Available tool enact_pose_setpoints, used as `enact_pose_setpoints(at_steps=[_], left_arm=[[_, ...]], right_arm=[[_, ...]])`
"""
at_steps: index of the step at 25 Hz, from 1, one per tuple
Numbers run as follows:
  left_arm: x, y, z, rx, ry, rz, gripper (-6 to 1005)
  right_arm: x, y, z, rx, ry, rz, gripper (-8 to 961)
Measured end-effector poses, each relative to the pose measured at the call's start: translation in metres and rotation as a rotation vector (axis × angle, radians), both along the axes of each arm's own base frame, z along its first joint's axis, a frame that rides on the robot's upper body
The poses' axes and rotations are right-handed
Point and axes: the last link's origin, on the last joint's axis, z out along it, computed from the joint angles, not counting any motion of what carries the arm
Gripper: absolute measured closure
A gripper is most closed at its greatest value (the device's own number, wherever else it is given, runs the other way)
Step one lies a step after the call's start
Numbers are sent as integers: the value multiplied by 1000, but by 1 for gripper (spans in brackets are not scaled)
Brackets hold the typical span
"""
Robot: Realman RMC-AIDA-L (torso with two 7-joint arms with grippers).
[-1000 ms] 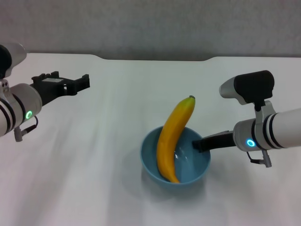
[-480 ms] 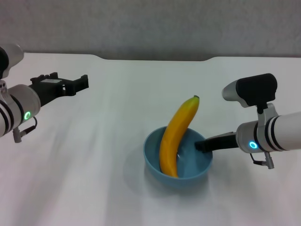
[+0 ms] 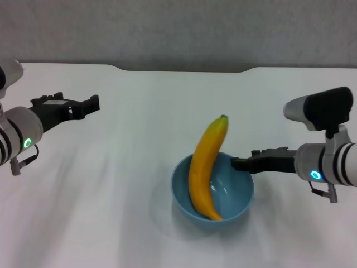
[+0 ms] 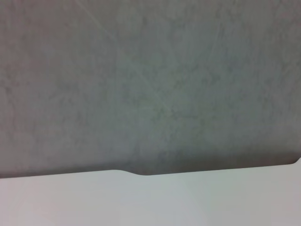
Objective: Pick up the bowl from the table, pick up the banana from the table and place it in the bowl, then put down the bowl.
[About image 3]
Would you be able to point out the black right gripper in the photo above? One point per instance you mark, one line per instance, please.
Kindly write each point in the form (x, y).
(276, 162)

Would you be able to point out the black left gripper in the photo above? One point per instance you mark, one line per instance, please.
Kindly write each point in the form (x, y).
(53, 111)

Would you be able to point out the blue bowl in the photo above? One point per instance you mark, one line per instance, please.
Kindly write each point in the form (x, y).
(234, 195)

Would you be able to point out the yellow banana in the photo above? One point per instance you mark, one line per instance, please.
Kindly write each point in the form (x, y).
(203, 167)

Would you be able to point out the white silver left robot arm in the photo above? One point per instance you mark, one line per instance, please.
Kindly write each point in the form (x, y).
(14, 134)

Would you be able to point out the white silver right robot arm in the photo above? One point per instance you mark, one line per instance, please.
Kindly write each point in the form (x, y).
(329, 164)

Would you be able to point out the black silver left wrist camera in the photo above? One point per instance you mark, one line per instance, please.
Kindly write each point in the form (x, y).
(8, 75)

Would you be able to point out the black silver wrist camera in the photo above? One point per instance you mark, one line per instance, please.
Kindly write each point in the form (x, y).
(320, 109)
(8, 75)

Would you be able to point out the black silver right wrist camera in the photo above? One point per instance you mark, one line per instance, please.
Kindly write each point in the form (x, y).
(320, 109)

